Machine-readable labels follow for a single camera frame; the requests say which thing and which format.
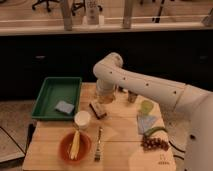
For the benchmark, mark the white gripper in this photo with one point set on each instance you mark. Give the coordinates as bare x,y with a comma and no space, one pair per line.
105,90

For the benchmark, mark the white paper cup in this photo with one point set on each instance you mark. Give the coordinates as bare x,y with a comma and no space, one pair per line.
82,119

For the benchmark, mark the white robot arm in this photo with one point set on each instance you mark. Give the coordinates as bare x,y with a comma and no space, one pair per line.
197,103

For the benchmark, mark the green plastic cup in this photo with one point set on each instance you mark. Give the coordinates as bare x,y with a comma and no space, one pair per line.
146,107

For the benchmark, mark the blue sponge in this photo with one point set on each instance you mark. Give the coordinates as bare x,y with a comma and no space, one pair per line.
64,107

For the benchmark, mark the green plastic tray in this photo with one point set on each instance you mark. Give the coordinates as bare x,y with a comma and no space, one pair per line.
54,90

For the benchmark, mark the light blue cloth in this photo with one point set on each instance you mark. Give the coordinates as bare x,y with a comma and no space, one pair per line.
145,122

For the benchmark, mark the orange bowl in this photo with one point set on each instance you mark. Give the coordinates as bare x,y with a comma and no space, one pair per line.
65,147

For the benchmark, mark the green cucumber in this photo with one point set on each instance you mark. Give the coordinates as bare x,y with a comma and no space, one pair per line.
151,131

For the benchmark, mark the yellow corn cob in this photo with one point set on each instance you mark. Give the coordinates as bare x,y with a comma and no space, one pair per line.
75,146

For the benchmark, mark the bunch of dark grapes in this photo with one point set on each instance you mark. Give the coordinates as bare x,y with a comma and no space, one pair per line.
150,144

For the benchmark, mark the silver fork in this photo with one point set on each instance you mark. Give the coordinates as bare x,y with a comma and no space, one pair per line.
98,151

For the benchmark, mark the white bottle on shelf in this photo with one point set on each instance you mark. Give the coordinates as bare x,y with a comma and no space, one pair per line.
92,11

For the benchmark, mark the black office chair base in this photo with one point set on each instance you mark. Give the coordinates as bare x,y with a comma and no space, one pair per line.
47,4

